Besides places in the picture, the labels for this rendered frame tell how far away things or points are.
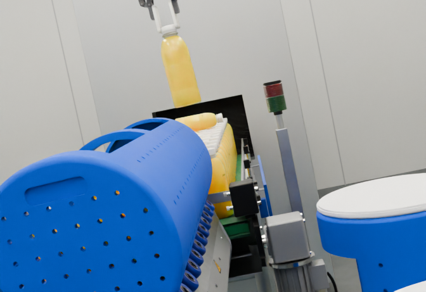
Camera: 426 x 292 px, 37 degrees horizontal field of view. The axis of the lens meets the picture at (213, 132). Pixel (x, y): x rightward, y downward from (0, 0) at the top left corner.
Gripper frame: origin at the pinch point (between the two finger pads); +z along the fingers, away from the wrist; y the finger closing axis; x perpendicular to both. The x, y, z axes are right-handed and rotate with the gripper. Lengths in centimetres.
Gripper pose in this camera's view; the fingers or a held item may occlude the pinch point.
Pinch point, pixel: (165, 17)
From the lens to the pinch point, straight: 166.0
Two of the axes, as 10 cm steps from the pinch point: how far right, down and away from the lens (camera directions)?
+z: 2.5, 9.7, 0.3
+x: 1.8, -0.7, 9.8
